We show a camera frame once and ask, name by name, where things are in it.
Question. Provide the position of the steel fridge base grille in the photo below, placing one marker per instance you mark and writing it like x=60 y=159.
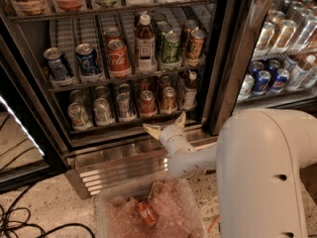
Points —
x=95 y=169

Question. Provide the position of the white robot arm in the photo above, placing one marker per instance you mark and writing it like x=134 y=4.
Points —
x=257 y=159

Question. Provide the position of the green white can bottom shelf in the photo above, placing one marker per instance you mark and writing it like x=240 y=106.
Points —
x=79 y=117

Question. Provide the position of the silver white can bottom shelf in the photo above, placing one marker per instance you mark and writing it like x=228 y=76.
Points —
x=103 y=113

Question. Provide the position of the fridge glass door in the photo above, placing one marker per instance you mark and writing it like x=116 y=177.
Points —
x=235 y=32

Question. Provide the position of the brown tea bottle middle shelf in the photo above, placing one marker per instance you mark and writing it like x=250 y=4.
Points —
x=145 y=56

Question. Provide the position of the green can middle shelf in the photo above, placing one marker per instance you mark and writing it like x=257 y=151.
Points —
x=170 y=53

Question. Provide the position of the blue silver can middle shelf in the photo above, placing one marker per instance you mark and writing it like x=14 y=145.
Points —
x=59 y=67

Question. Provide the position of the clear plastic bin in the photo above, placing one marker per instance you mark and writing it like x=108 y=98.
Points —
x=171 y=199

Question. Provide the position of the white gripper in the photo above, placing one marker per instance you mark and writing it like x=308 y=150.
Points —
x=170 y=137

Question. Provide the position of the blue pepsi can right fridge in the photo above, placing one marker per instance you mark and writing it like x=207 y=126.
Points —
x=261 y=82
x=279 y=80

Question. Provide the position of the red coca-cola can shelf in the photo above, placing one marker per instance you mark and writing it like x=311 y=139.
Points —
x=147 y=104
x=119 y=63

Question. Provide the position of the orange soda can bottom shelf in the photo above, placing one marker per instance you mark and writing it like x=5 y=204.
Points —
x=168 y=100

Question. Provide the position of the white can right fridge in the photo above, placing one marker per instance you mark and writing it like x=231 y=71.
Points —
x=246 y=87

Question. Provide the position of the brown tea bottle bottom shelf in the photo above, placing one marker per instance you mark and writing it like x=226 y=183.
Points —
x=189 y=90

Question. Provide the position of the brown tea bottle shelf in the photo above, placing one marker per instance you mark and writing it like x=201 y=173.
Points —
x=189 y=90
x=145 y=56

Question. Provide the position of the blue pepsi can middle shelf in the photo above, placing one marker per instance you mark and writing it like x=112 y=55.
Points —
x=88 y=61

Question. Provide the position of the red coca-cola can middle shelf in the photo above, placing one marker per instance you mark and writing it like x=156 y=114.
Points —
x=119 y=63

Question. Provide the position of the red coca-cola can bottom shelf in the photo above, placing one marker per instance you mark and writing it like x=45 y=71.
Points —
x=147 y=104

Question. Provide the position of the orange brown can middle shelf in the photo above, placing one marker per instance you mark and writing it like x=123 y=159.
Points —
x=195 y=46

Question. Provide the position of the red can in bin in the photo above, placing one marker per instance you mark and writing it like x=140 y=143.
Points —
x=147 y=213

